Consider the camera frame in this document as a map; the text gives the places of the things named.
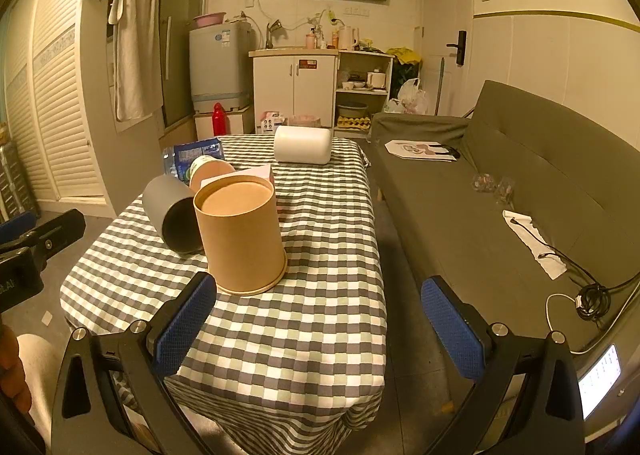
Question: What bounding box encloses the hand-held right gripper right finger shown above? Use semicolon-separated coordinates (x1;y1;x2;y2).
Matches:
420;276;586;455

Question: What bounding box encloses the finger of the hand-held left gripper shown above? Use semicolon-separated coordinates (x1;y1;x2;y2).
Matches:
10;209;87;281
0;211;39;246

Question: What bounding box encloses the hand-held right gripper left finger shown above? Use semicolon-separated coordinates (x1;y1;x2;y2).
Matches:
50;271;218;455

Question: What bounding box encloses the brown paper cup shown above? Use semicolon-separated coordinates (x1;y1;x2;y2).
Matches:
193;175;289;296

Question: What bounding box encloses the person's left forearm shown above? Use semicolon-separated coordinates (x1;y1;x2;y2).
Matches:
0;324;27;418

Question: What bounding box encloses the grey cup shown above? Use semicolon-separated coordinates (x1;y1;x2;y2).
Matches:
142;174;203;256

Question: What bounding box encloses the green-rimmed cup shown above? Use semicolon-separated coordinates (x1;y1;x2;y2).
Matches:
189;155;236;193

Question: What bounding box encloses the white cup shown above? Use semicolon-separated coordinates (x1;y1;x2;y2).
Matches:
273;125;333;166

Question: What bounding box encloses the silver suitcase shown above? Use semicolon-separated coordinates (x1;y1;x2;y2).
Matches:
0;132;37;226

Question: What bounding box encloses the pale cloth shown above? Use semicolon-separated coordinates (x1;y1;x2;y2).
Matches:
17;334;63;441

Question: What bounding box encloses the green sofa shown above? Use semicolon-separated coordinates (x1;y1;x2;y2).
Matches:
370;80;640;436

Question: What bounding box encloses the checked tablecloth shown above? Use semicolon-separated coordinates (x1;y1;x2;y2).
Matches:
60;135;388;451

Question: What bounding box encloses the white cloth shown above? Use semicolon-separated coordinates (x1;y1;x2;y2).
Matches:
502;209;568;281

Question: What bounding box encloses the white louvred wardrobe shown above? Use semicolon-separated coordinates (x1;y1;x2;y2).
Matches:
0;0;108;208

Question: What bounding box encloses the clear plastic bottle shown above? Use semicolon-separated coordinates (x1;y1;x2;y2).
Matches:
161;145;182;180

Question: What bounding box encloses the lit phone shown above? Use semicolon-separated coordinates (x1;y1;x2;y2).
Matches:
577;344;623;421

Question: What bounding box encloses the blue snack packet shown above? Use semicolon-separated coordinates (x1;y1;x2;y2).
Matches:
172;139;223;172

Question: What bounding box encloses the pink paper sheet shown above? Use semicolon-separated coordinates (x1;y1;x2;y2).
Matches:
234;164;275;186

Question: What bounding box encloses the printed paper bag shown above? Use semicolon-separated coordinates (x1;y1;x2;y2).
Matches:
384;139;461;162

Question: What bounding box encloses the white hanging towel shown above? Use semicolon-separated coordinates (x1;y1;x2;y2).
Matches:
107;0;162;123

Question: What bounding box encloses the white washing machine stand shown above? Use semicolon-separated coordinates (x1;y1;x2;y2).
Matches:
194;105;256;138

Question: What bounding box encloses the white printed box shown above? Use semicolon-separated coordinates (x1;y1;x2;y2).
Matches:
260;111;287;136

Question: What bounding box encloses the white washing machine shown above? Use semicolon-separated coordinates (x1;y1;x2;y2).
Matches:
188;20;253;113

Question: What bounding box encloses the white plastic bag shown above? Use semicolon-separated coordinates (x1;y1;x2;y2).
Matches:
396;78;429;114

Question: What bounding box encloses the grey bowl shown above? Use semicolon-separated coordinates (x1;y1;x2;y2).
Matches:
336;102;369;120

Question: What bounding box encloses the broom stick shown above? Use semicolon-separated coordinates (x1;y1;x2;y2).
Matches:
432;56;446;116

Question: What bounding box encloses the glass door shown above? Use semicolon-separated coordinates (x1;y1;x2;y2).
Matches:
159;0;211;128

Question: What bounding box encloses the white kitchen cabinet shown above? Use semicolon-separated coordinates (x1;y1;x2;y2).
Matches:
249;49;396;132

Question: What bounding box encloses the pink basin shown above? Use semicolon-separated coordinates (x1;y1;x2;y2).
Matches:
192;12;228;29

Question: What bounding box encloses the yellow plastic bag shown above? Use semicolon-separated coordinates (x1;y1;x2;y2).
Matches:
386;47;422;66

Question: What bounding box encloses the white cable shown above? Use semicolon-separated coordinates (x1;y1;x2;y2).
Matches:
545;292;583;338

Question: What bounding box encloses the black cable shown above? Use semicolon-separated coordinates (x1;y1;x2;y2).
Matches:
510;217;640;322

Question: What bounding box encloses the black door handle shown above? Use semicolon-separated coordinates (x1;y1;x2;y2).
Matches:
446;30;468;66

